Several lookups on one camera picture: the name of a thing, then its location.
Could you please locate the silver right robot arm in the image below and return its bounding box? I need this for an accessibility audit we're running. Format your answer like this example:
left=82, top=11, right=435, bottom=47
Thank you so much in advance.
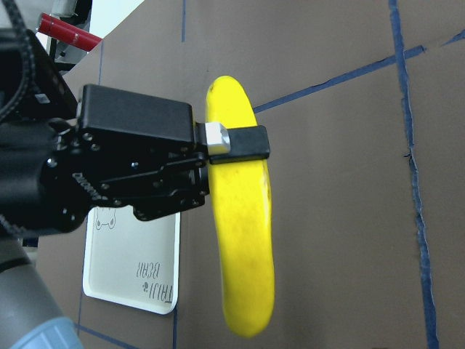
left=1, top=119, right=275, bottom=348

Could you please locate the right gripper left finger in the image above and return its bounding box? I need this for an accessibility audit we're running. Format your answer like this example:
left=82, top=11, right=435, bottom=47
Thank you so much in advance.
left=132, top=161, right=209, bottom=221

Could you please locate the yellow banana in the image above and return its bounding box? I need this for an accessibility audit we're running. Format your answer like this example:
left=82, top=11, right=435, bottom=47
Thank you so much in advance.
left=206, top=76, right=275, bottom=338

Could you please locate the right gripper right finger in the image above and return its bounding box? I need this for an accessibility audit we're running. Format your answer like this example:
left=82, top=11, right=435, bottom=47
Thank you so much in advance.
left=195, top=121, right=270, bottom=164

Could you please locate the red cylinder bottle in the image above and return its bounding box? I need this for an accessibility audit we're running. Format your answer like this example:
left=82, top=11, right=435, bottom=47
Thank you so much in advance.
left=37, top=13, right=102, bottom=52

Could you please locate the white bear tray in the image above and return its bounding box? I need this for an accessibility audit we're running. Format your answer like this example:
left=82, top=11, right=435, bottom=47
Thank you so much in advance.
left=83, top=206, right=180, bottom=315

